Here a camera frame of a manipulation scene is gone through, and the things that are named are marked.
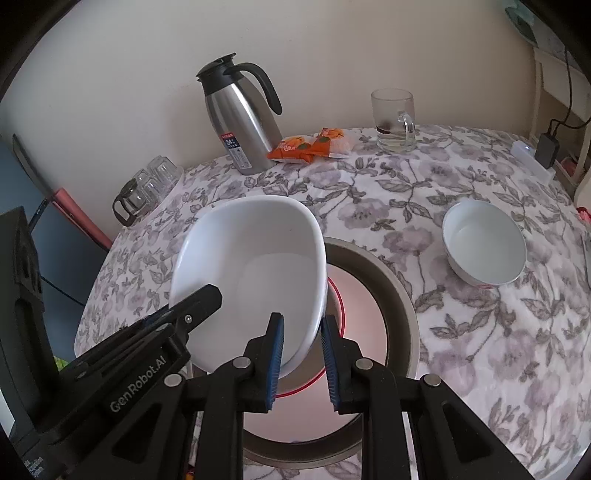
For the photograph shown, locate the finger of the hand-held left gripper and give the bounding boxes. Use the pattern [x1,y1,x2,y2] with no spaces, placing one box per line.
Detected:
[55,284,223,435]

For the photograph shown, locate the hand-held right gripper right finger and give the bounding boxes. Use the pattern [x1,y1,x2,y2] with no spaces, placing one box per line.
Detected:
[321,315,536,480]

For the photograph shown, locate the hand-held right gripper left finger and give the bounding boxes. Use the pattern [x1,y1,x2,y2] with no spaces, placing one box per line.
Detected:
[99,312,284,480]

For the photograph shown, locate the large white bowl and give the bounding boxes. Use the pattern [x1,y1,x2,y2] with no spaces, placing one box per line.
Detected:
[168,195,329,380]

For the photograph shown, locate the red rimmed plate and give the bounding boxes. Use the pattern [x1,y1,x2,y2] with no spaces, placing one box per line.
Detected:
[272,276,346,398]

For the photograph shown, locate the blue panel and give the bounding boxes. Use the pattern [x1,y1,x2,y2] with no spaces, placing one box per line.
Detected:
[0,138,108,308]

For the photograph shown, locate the pink panel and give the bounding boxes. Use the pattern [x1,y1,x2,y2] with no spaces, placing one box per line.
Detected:
[51,187,114,252]

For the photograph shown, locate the floral printed tablecloth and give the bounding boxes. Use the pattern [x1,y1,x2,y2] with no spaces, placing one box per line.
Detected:
[74,124,591,480]

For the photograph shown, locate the clear glass cups on tray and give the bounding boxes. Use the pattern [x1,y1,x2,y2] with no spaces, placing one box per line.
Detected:
[121,168,186,221]

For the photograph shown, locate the small white bowl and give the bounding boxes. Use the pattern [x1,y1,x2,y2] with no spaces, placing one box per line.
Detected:
[442,199,527,288]

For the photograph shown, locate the orange snack packet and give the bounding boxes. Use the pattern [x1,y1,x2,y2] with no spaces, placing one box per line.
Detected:
[310,127,356,158]
[267,135,319,164]

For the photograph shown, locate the stainless steel thermos jug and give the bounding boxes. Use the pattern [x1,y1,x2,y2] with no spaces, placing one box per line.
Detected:
[196,54,283,175]

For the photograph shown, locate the clear glass mug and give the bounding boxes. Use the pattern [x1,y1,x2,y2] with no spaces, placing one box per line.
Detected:
[370,88,419,154]

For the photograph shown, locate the white power strip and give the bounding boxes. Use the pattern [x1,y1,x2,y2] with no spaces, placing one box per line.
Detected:
[510,140,556,184]

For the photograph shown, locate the black charger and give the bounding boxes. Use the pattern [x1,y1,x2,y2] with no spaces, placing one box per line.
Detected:
[536,133,560,169]

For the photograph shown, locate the teal patterned cloth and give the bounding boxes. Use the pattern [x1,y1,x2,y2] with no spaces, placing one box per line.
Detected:
[505,0,539,44]

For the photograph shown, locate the glass teapot black handle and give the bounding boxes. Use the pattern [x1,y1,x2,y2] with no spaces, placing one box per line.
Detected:
[112,178,153,227]

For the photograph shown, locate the black cable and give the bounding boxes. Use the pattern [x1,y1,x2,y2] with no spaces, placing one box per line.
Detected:
[549,44,587,137]

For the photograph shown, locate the white wooden frame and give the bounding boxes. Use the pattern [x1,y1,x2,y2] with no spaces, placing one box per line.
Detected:
[531,44,591,153]

